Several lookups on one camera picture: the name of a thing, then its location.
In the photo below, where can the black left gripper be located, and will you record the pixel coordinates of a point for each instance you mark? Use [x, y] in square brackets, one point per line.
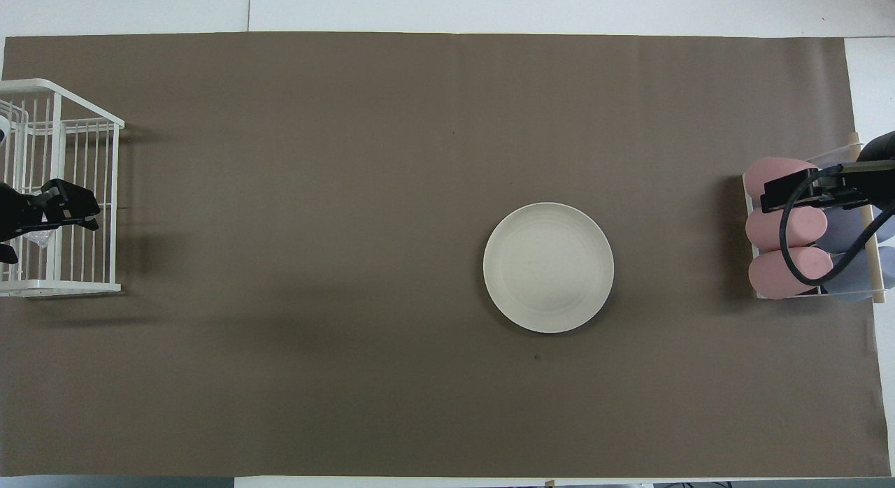
[14, 212]

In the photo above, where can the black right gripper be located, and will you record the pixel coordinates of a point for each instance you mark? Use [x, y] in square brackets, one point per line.
[874, 184]

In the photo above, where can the silver mesh sponge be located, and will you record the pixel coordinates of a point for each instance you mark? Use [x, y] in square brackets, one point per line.
[42, 238]

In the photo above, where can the cream round plate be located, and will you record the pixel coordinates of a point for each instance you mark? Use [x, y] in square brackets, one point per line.
[547, 267]

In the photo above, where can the pink plastic cup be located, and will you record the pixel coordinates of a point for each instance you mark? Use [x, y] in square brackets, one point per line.
[769, 173]
[765, 229]
[769, 275]

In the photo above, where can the blue plastic cup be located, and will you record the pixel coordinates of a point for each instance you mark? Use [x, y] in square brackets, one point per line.
[856, 289]
[828, 168]
[842, 229]

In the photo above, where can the brown table mat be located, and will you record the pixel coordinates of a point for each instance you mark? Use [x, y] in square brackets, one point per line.
[349, 159]

